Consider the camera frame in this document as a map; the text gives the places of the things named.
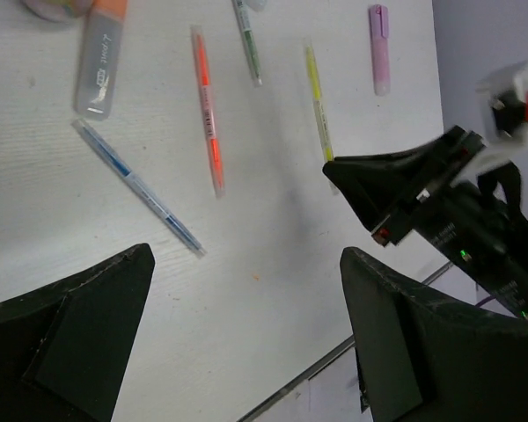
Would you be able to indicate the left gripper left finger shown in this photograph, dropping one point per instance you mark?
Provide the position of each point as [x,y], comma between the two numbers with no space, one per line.
[64,347]

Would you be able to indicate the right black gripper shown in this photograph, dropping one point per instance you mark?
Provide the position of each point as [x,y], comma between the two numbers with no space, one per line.
[479,227]

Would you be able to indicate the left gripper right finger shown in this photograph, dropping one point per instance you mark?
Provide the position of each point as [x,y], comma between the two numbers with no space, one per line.
[423,355]

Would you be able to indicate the yellow gel pen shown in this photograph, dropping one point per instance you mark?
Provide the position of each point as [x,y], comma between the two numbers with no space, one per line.
[317,99]

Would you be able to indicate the orange gel pen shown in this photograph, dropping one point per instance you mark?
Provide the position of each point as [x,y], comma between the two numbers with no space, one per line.
[208,110]

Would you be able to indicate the green gel pen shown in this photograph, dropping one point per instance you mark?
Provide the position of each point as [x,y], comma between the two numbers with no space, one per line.
[246,32]

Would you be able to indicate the blue gel pen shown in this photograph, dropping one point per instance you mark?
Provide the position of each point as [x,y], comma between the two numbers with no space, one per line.
[109,156]

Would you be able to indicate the purple highlighter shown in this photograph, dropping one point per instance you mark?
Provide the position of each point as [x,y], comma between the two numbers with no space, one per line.
[379,35]

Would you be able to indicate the blue-capped lead case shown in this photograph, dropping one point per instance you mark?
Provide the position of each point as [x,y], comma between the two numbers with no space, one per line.
[257,5]

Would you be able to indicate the orange-capped lead case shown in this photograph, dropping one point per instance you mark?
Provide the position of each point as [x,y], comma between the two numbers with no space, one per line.
[99,58]

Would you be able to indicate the pink-capped glue bottle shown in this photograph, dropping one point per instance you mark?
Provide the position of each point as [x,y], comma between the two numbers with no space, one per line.
[58,11]

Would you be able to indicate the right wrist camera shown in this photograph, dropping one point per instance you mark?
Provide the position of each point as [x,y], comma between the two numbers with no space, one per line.
[504,109]

